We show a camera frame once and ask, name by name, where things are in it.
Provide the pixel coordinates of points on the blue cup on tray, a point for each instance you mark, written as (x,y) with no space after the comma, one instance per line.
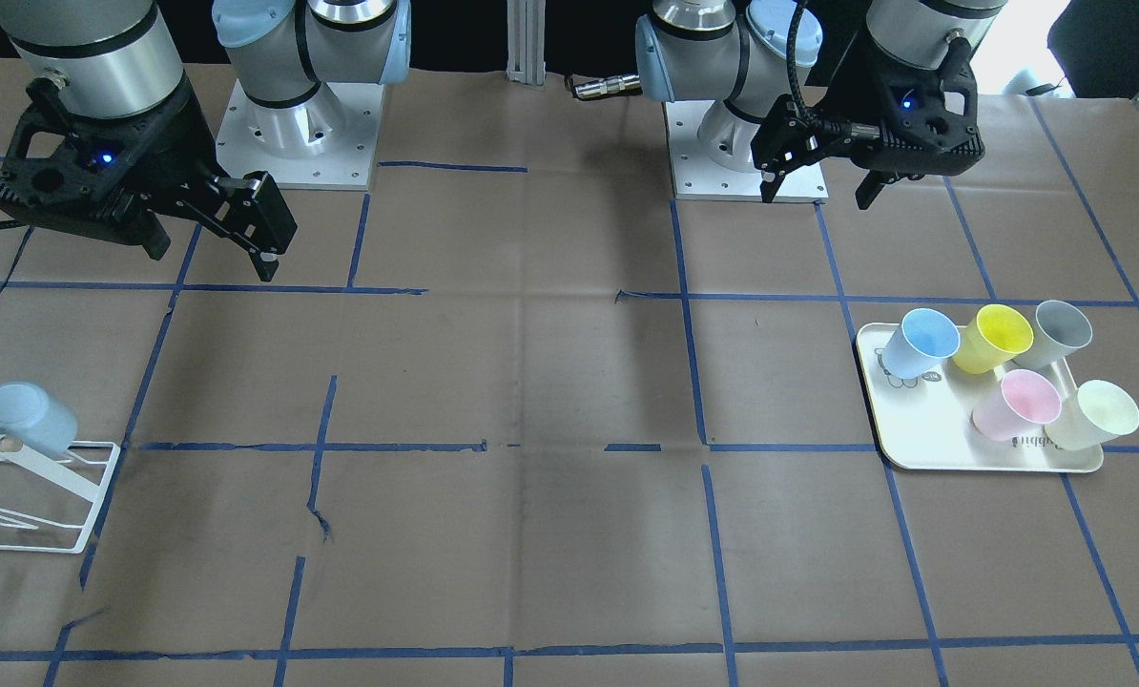
(924,339)

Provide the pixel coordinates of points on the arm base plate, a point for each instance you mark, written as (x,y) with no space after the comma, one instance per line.
(327,143)
(709,153)

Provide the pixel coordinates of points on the aluminium frame post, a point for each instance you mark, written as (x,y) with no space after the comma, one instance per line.
(525,39)

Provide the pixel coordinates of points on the yellow cup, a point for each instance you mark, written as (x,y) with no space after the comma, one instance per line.
(996,335)

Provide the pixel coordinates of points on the pale blue cup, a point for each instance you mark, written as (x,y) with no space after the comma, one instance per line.
(29,413)

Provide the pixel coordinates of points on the pale green cup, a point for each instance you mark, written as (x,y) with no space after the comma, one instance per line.
(1096,412)

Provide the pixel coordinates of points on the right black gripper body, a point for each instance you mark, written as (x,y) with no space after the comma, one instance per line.
(176,143)

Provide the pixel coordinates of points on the pink cup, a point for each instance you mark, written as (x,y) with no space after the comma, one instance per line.
(1022,402)

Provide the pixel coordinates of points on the grey cup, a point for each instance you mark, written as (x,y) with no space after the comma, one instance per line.
(1059,329)

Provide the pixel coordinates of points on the white wire cup rack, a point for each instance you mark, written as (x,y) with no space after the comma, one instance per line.
(53,508)

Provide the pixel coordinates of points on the cream plastic tray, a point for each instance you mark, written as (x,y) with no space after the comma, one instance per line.
(925,423)

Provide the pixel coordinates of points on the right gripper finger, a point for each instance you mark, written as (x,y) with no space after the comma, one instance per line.
(154,238)
(256,218)

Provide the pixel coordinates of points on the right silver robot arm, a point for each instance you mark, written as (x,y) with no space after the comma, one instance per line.
(116,58)

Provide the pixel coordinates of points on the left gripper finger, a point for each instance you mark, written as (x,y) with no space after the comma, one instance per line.
(872,184)
(782,143)

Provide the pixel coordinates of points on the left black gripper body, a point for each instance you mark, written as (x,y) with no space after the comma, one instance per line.
(856,95)

